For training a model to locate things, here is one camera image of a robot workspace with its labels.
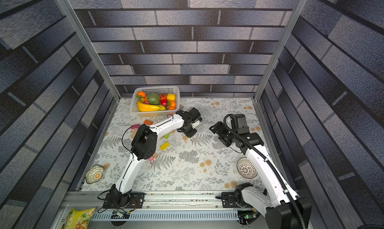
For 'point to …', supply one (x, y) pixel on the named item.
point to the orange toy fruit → (141, 93)
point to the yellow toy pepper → (171, 96)
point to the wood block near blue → (133, 132)
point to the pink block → (151, 159)
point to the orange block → (148, 122)
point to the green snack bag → (78, 219)
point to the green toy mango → (153, 98)
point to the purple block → (135, 126)
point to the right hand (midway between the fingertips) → (212, 131)
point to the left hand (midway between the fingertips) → (191, 132)
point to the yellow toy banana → (143, 107)
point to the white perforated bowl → (246, 168)
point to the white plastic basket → (172, 106)
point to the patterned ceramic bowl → (94, 174)
